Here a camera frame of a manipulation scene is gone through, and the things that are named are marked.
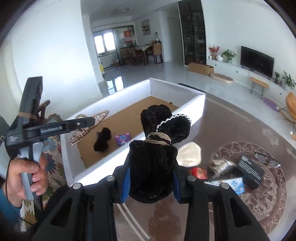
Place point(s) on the black television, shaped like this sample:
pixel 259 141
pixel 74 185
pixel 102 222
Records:
pixel 257 61

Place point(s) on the orange lounge chair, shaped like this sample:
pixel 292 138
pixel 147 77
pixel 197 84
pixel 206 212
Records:
pixel 289 112

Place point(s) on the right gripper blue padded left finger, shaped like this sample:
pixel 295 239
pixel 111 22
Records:
pixel 87 212

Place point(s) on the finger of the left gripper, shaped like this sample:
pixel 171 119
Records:
pixel 77 124

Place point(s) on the small black scrunchie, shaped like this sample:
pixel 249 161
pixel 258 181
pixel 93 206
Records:
pixel 103 137

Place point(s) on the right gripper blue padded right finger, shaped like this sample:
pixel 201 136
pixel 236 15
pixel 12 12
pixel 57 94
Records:
pixel 217 205

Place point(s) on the purple tissue packet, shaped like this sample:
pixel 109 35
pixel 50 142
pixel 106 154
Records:
pixel 122 139

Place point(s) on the cardboard box on floor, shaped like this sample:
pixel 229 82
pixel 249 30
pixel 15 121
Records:
pixel 201 69

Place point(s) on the dark display cabinet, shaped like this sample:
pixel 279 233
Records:
pixel 193 31

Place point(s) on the red packet bundle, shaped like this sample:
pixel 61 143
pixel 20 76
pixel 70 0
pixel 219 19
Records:
pixel 199 173

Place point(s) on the leafy plant on cabinet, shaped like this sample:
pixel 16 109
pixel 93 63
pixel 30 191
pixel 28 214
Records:
pixel 288 82

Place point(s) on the green potted plant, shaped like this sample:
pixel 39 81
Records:
pixel 229 55

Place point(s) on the white tv cabinet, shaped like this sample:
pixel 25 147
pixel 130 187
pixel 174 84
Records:
pixel 242 76

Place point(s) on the silver hair claw clip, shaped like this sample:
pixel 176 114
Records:
pixel 219 167

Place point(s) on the black frame eyeglasses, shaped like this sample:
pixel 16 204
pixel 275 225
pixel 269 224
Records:
pixel 267 160

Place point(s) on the wooden bench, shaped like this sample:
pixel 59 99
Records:
pixel 264 86

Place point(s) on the person's left hand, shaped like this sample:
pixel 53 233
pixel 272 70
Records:
pixel 25 175

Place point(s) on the white storage box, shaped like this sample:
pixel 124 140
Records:
pixel 82 164

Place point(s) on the cream mesh pouch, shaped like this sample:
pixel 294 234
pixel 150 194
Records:
pixel 189 155

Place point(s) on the black velvet scrunchie bundle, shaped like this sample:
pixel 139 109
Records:
pixel 152 160

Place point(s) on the blue white medicine box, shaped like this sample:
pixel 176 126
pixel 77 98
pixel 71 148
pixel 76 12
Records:
pixel 235 183

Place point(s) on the black rectangular box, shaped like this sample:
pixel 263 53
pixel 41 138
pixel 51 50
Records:
pixel 251 173

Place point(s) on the red flower vase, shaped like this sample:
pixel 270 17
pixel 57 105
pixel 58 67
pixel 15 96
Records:
pixel 213 51

